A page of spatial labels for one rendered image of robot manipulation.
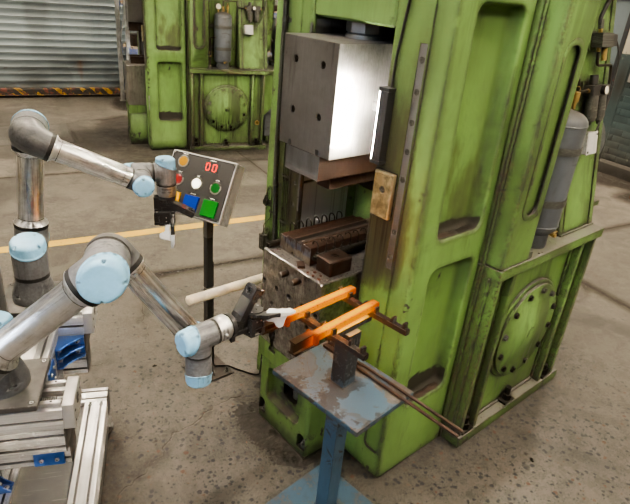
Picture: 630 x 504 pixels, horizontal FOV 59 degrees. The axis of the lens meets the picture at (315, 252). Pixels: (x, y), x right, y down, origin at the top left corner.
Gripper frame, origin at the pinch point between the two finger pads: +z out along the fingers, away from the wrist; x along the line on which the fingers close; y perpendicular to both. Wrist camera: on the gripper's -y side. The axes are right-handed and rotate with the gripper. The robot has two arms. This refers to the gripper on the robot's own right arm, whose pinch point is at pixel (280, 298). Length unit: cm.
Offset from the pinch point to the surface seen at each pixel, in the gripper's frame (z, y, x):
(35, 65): 211, 59, -803
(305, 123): 42, -42, -38
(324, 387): 13.1, 34.4, 10.9
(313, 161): 42, -29, -32
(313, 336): 1.8, 7.1, 13.9
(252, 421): 32, 105, -49
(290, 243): 42, 9, -42
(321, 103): 42, -51, -31
